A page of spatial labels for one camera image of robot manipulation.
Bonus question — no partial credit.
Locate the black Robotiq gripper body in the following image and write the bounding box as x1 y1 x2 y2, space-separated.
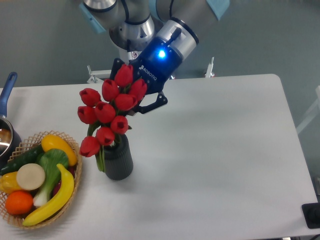
109 36 186 95

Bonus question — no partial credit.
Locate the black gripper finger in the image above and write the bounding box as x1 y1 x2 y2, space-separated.
131 91 168 116

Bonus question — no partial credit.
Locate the red tulip bouquet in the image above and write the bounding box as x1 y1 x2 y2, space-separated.
77 64 147 172

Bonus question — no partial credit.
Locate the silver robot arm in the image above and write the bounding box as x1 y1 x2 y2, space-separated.
79 0 230 115

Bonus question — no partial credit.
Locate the dark grey ribbed vase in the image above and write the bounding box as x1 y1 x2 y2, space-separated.
103 134 134 181

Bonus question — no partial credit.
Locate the green bok choy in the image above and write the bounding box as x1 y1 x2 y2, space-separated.
33 148 69 208

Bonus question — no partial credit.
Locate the yellow banana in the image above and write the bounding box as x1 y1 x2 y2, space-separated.
22 163 75 227

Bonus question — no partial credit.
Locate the woven wicker basket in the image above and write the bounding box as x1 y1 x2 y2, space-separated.
0 130 83 230

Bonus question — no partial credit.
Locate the green cucumber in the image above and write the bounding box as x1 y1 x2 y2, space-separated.
0 144 44 176

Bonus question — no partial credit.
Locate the beige round disc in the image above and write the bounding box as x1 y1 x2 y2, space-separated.
16 163 46 191

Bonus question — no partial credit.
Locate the yellow bell pepper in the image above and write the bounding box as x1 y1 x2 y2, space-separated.
0 171 23 194

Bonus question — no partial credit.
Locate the orange fruit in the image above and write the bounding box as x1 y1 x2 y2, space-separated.
5 190 33 215

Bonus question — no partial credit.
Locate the black device at table edge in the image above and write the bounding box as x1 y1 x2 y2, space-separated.
301 202 320 229

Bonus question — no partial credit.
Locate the white frame at right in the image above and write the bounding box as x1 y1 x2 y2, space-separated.
296 85 320 135

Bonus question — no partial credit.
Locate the blue handled saucepan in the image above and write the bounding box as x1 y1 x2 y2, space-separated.
0 72 21 168

